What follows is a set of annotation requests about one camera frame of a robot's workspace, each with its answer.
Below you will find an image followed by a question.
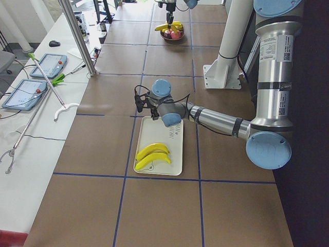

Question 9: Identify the aluminium frame post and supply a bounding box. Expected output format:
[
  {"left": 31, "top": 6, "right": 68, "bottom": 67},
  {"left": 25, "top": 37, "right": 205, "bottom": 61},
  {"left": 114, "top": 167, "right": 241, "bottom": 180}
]
[{"left": 58, "top": 0, "right": 97, "bottom": 77}]

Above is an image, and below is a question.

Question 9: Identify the yellow banana moved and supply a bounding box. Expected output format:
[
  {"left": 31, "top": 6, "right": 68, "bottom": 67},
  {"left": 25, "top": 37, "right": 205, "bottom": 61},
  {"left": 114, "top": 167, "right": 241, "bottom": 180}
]
[
  {"left": 135, "top": 152, "right": 171, "bottom": 170},
  {"left": 135, "top": 143, "right": 170, "bottom": 161}
]

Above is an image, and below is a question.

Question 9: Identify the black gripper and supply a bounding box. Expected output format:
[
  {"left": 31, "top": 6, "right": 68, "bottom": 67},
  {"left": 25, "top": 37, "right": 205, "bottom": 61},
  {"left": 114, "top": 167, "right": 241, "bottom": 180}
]
[
  {"left": 166, "top": 3, "right": 175, "bottom": 29},
  {"left": 150, "top": 104, "right": 160, "bottom": 120}
]

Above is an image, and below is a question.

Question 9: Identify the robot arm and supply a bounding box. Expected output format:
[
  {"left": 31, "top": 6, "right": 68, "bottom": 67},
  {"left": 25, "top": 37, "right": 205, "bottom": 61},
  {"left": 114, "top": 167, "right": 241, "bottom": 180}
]
[
  {"left": 164, "top": 0, "right": 198, "bottom": 28},
  {"left": 136, "top": 1, "right": 304, "bottom": 169}
]

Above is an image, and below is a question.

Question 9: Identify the yellow banana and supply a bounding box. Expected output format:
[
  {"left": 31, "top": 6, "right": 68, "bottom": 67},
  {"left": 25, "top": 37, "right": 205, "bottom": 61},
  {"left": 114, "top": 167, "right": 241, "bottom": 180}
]
[
  {"left": 154, "top": 24, "right": 171, "bottom": 32},
  {"left": 171, "top": 21, "right": 184, "bottom": 31}
]

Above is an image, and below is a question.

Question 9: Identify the black computer mouse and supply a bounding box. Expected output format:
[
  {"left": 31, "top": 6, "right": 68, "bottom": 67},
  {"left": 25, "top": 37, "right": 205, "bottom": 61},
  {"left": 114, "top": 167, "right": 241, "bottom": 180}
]
[{"left": 48, "top": 40, "right": 61, "bottom": 47}]

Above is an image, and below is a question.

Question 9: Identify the metal reacher grabber tool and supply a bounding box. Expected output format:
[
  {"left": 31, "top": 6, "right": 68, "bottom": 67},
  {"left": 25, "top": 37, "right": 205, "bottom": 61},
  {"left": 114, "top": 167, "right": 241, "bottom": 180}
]
[{"left": 0, "top": 55, "right": 81, "bottom": 175}]

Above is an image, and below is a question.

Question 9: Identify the green clip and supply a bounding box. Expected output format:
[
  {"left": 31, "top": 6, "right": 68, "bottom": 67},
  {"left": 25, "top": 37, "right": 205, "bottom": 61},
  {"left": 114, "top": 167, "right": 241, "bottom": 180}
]
[{"left": 51, "top": 74, "right": 65, "bottom": 86}]

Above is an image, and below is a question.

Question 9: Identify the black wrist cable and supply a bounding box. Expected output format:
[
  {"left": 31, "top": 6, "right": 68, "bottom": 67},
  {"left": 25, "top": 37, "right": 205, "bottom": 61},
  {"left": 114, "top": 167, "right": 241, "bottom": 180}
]
[{"left": 133, "top": 84, "right": 191, "bottom": 103}]

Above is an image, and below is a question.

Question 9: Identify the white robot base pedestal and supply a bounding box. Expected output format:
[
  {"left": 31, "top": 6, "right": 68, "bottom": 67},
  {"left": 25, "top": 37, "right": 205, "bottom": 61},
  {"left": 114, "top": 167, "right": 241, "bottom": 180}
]
[{"left": 203, "top": 0, "right": 253, "bottom": 90}]

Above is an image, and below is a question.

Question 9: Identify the dark purple plum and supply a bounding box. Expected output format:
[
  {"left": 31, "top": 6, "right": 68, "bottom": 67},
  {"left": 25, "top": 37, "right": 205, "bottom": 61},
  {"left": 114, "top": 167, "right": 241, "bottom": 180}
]
[{"left": 163, "top": 30, "right": 172, "bottom": 39}]

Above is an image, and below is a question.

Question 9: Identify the blue teach pendant far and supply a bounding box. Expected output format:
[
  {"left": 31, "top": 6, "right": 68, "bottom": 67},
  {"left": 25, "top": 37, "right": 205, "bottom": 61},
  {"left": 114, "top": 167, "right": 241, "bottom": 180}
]
[{"left": 38, "top": 54, "right": 67, "bottom": 79}]

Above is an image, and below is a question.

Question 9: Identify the blue teach pendant near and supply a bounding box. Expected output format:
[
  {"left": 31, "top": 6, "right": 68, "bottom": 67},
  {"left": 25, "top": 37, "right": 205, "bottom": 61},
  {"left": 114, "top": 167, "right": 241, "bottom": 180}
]
[{"left": 2, "top": 79, "right": 47, "bottom": 111}]

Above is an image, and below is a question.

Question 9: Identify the blue teach pendant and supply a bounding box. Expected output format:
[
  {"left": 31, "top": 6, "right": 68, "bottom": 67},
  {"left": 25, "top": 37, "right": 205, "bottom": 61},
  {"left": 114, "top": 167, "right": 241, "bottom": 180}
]
[
  {"left": 2, "top": 79, "right": 47, "bottom": 111},
  {"left": 38, "top": 54, "right": 67, "bottom": 79}
]

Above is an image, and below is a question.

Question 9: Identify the white bear print tray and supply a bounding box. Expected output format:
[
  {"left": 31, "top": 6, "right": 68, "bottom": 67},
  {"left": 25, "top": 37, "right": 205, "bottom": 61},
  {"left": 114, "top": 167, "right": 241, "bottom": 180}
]
[{"left": 134, "top": 116, "right": 184, "bottom": 175}]

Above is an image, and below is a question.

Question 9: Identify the brown wicker basket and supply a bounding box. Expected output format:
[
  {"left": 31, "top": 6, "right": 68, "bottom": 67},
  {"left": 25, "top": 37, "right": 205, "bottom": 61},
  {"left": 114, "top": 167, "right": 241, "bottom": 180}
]
[{"left": 160, "top": 24, "right": 185, "bottom": 41}]

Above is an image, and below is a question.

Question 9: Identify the red apple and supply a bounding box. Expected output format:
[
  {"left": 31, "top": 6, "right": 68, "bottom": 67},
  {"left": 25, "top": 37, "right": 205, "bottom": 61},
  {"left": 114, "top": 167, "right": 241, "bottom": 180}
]
[{"left": 171, "top": 31, "right": 181, "bottom": 40}]

